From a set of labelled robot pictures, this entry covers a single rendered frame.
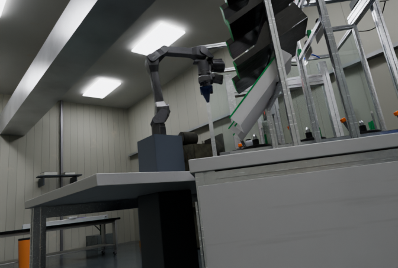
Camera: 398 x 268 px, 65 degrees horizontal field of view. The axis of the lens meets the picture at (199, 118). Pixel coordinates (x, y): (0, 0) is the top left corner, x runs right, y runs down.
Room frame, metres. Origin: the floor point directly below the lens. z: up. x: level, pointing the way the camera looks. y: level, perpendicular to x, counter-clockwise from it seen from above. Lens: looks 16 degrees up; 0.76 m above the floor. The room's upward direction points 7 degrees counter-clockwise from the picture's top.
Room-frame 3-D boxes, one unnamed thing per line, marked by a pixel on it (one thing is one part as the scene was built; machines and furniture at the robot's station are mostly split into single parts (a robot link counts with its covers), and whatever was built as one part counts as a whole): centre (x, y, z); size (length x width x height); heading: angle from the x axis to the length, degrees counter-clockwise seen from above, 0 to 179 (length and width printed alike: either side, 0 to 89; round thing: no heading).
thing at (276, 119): (1.62, -0.41, 1.46); 0.03 x 0.03 x 1.00; 88
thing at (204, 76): (1.39, -0.05, 1.33); 0.19 x 0.06 x 0.08; 178
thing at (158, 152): (1.32, 0.18, 0.96); 0.14 x 0.14 x 0.20; 42
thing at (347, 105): (1.07, -0.36, 1.26); 0.36 x 0.21 x 0.80; 178
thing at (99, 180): (1.28, 0.15, 0.84); 0.90 x 0.70 x 0.03; 132
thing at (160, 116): (1.33, 0.18, 1.15); 0.09 x 0.07 x 0.06; 17
